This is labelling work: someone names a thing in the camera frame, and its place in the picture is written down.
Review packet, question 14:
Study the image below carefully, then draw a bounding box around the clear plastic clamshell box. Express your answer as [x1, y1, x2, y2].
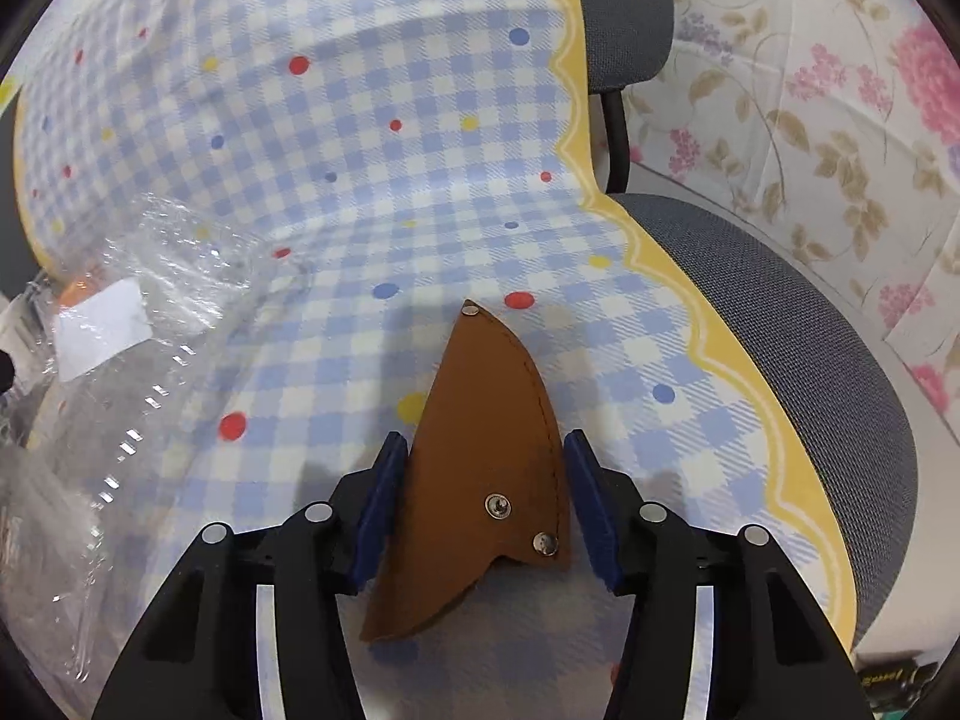
[2, 193, 308, 707]

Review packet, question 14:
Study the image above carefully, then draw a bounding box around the brown leather sheath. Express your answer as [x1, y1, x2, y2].
[361, 301, 571, 642]

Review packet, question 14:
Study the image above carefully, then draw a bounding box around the orange knitted toy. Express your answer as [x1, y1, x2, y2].
[57, 277, 99, 310]

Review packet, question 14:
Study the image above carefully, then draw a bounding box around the grey fabric chair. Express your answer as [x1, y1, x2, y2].
[2, 0, 885, 637]

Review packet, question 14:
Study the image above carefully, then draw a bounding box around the blue checkered cloth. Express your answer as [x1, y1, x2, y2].
[2, 0, 857, 718]

